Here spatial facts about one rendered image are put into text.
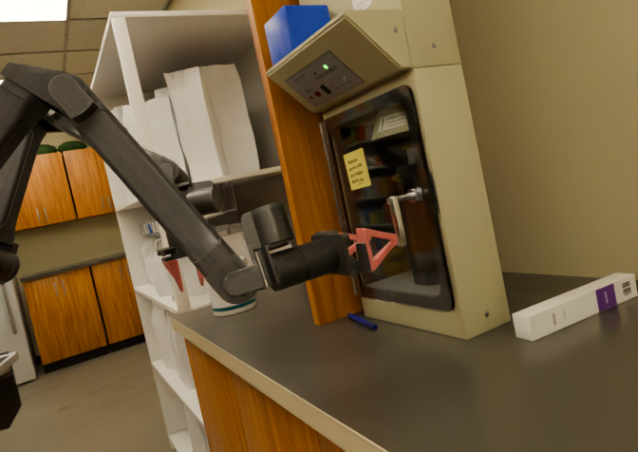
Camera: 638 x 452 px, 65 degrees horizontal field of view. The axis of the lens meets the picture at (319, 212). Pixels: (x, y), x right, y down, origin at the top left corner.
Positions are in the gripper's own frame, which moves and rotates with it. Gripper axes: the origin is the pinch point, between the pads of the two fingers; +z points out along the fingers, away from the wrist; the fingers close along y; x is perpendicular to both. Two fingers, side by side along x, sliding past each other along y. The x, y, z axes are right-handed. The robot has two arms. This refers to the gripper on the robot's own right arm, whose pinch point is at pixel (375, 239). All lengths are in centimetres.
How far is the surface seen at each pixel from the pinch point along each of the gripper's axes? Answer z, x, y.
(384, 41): 6.7, -31.3, -5.5
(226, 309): -8, 18, 71
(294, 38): 1.9, -39.3, 14.3
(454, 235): 12.4, 2.6, -5.4
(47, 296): -60, 37, 496
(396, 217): 4.7, -2.7, -0.8
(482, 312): 15.0, 17.1, -5.3
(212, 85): 27, -61, 134
